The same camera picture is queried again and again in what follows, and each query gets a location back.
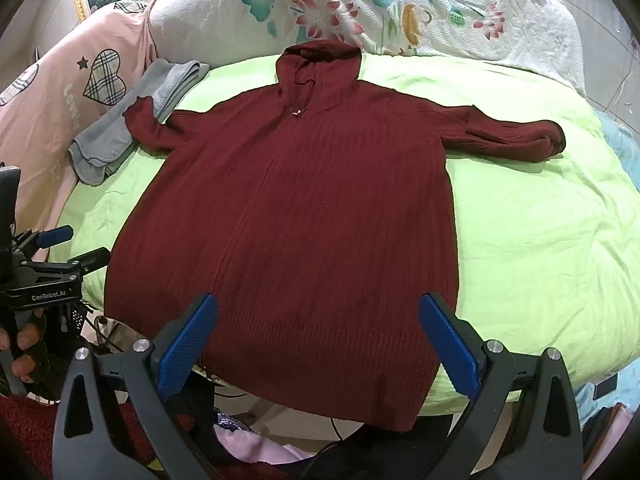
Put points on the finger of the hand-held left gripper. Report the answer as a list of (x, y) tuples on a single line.
[(92, 259), (55, 236)]

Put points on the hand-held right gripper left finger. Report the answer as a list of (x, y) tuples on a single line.
[(190, 342)]

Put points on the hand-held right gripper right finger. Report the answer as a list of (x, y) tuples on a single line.
[(450, 345)]

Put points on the dark red knit sweater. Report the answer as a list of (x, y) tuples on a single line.
[(300, 210)]

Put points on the person's left hand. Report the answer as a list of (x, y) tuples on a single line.
[(27, 338)]

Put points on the grey folded cloth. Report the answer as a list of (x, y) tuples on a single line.
[(110, 135)]

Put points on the pale pink cloth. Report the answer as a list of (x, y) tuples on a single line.
[(250, 449)]

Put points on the pink heart print blanket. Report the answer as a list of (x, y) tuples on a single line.
[(50, 110)]

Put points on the light green bed sheet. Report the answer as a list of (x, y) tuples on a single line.
[(525, 235)]

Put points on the dark red rug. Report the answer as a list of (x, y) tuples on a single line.
[(30, 430)]

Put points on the white floral quilt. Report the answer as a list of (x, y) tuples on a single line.
[(400, 10)]

